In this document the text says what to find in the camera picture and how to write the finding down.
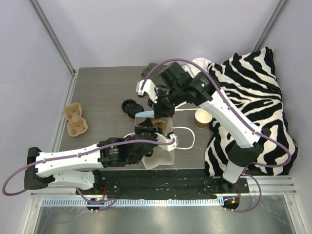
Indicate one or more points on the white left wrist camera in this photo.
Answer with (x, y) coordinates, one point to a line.
(167, 143)

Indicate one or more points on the brown paper coffee cup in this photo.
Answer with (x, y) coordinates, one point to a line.
(132, 119)

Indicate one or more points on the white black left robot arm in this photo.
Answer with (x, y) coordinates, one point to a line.
(113, 152)

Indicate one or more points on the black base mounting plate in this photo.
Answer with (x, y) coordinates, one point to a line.
(162, 184)

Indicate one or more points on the light blue paper bag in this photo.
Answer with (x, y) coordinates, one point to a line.
(159, 156)

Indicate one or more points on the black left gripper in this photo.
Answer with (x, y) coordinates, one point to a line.
(148, 129)

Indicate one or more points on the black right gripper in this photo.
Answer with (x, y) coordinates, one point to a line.
(162, 110)

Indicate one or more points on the white paper straws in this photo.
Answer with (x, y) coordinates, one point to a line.
(179, 108)

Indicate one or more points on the zebra striped blanket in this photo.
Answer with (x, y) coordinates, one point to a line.
(251, 84)

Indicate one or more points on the white slotted cable duct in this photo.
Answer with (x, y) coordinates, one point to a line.
(79, 202)

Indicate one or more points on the brown cardboard cup carrier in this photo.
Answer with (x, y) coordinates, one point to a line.
(165, 124)

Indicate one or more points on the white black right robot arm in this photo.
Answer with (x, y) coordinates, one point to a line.
(205, 92)

